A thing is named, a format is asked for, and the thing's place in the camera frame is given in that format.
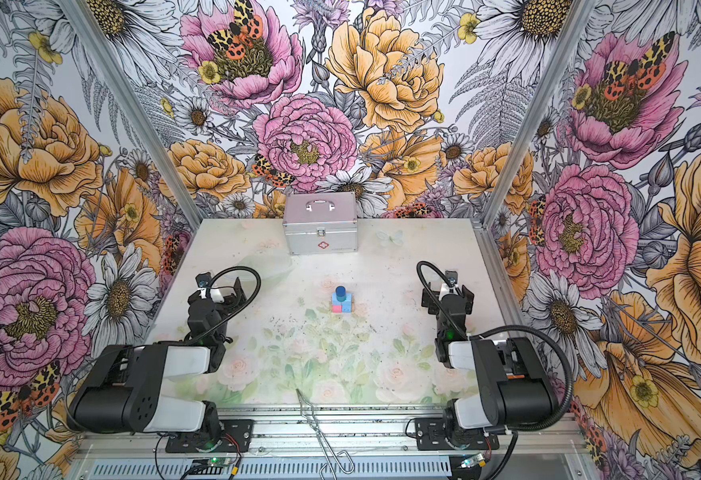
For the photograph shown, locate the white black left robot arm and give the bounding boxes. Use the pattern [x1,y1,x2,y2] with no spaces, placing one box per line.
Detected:
[66,266,262,452]

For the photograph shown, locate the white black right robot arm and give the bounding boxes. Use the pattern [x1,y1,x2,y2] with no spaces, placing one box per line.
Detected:
[415,260,574,450]

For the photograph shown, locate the silver aluminium case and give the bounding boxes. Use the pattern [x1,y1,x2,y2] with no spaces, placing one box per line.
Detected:
[282,192,358,255]

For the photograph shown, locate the right green circuit board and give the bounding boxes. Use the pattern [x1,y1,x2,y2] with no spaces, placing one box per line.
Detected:
[459,453,486,469]

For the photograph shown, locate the green circuit board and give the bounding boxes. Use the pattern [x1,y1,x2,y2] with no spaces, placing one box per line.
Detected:
[459,453,486,469]
[188,457,238,475]

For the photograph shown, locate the left green circuit board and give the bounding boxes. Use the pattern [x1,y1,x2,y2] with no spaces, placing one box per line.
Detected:
[188,457,238,475]

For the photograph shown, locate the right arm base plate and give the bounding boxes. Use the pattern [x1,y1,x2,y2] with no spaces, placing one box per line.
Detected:
[405,417,499,451]

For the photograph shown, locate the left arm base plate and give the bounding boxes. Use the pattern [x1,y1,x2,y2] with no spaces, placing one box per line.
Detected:
[164,419,254,454]

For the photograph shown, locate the metal wire tongs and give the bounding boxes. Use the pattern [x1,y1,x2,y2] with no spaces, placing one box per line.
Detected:
[296,389,356,479]

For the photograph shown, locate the aluminium rail frame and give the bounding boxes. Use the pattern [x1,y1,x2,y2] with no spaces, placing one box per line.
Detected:
[73,403,591,463]

